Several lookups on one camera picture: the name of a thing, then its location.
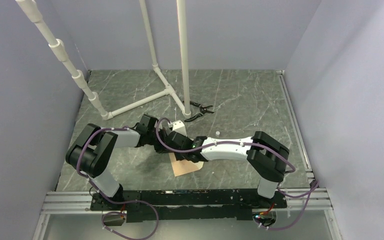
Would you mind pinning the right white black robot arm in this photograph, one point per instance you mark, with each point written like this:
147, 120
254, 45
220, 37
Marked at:
264, 153

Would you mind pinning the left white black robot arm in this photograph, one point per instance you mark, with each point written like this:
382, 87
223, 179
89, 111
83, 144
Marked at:
90, 153

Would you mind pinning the black grey pliers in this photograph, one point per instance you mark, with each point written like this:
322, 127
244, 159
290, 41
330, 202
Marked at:
202, 111

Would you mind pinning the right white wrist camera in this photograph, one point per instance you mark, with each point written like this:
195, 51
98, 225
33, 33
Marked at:
179, 127

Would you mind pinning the aluminium table frame rail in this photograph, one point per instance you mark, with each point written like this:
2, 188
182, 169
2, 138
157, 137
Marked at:
78, 203

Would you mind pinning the white PVC pipe frame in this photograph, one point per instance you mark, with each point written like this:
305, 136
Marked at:
99, 29

